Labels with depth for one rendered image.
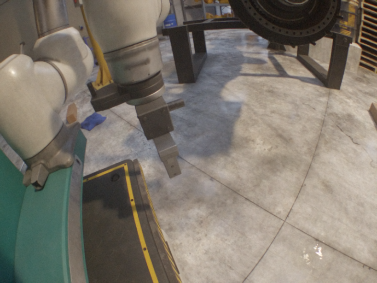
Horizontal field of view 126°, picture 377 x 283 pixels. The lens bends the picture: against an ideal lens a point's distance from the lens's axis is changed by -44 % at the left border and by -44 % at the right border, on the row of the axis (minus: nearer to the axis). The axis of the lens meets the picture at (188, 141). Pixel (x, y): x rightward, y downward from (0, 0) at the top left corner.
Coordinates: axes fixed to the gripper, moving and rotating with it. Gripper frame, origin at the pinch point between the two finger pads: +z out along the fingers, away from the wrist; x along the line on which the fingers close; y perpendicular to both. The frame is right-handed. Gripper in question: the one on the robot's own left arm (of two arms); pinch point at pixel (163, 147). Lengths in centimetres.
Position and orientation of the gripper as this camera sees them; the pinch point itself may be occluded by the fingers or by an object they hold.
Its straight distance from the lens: 38.3
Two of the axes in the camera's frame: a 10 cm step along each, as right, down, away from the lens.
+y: 9.1, -3.7, 1.8
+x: -3.8, -5.8, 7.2
